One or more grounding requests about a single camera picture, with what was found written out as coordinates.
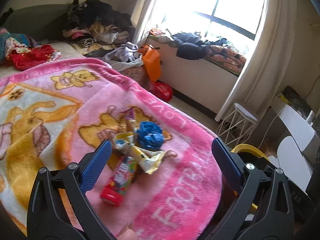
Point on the yellow rimmed black trash bin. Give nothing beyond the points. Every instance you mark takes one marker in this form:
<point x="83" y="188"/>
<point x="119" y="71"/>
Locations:
<point x="250" y="154"/>

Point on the crumpled blue plastic bag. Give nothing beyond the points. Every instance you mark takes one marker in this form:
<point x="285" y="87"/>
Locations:
<point x="150" y="136"/>

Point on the orange patterned blanket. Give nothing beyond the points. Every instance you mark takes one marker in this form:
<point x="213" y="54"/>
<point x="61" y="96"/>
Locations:
<point x="226" y="57"/>

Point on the grey lavender garment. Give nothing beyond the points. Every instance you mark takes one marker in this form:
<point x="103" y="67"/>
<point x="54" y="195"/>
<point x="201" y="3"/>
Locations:
<point x="126" y="53"/>

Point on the dark navy jacket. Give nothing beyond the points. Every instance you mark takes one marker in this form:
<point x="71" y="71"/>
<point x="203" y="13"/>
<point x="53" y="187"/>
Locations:
<point x="191" y="47"/>

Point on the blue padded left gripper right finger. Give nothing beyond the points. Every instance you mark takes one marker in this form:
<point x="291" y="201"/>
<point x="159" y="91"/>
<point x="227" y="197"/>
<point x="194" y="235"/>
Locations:
<point x="230" y="165"/>

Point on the person's left hand thumb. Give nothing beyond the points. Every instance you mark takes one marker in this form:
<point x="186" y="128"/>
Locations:
<point x="127" y="232"/>

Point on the white desk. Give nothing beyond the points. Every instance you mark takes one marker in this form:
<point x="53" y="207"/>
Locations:
<point x="304" y="135"/>

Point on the orange paper bag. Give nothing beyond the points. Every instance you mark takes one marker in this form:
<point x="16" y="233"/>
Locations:
<point x="152" y="61"/>

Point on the red plastic bag on floor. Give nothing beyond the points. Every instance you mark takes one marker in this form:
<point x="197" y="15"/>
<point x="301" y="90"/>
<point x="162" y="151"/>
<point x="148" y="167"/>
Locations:
<point x="161" y="90"/>

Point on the cream right curtain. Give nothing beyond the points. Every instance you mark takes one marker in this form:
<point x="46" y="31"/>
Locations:
<point x="264" y="70"/>

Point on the cream left curtain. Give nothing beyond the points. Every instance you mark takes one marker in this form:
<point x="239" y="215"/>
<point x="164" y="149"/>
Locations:
<point x="142" y="19"/>

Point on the white wire frame stool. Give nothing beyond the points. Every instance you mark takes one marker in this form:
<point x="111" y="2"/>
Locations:
<point x="237" y="125"/>

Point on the candy tube with red cap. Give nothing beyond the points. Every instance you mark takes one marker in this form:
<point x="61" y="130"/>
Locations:
<point x="116" y="187"/>

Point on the floral fabric laundry basket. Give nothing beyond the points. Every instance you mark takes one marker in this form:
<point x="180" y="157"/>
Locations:
<point x="134" y="70"/>

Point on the pile of clothes on bed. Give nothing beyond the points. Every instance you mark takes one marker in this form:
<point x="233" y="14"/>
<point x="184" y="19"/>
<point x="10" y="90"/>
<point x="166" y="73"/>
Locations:
<point x="94" y="28"/>

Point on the dark green headboard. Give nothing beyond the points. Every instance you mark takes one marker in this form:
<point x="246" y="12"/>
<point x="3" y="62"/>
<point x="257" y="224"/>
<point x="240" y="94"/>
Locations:
<point x="40" y="22"/>

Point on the yellow white snack wrapper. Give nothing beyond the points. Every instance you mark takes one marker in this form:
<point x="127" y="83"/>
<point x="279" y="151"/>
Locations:
<point x="149" y="161"/>

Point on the pink purple candy wrapper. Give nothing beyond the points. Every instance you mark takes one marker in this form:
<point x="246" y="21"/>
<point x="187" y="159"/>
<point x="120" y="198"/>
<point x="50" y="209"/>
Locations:
<point x="129" y="119"/>

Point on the pink cartoon bear blanket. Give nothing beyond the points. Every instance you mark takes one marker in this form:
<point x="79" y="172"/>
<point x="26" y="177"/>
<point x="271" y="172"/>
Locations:
<point x="55" y="113"/>

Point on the window with dark frame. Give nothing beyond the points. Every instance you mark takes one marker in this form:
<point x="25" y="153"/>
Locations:
<point x="211" y="17"/>

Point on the red patterned cloth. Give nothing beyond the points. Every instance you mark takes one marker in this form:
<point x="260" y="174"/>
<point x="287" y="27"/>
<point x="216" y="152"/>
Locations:
<point x="31" y="57"/>

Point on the cream curtain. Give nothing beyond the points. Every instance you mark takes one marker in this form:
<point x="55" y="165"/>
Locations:
<point x="142" y="19"/>
<point x="264" y="70"/>

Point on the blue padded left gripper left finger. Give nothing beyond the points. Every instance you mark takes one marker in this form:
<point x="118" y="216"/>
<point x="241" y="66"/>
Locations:
<point x="97" y="160"/>

